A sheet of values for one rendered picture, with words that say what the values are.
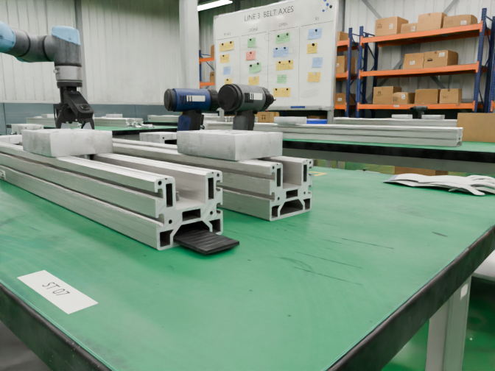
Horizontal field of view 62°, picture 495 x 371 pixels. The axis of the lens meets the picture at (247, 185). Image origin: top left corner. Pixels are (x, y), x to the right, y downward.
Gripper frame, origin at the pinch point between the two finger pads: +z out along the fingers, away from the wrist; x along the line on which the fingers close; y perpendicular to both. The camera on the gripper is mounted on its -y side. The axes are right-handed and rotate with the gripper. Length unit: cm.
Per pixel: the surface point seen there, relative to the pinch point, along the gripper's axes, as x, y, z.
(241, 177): 5, -78, -1
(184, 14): -504, 653, -218
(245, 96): -13, -60, -15
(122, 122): -150, 266, 0
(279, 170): 3, -84, -3
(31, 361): 19, -2, 60
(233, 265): 21, -94, 5
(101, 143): 16, -52, -6
